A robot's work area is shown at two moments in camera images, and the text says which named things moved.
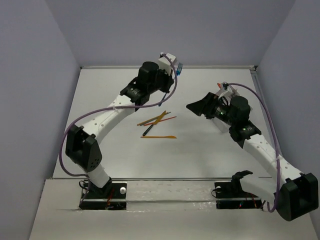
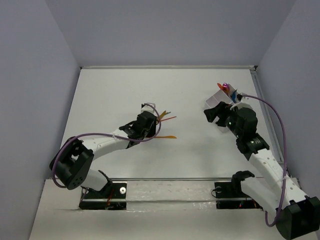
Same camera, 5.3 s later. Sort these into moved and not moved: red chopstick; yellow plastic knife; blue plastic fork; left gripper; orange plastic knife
Moved: blue plastic fork; left gripper
Not moved: red chopstick; yellow plastic knife; orange plastic knife
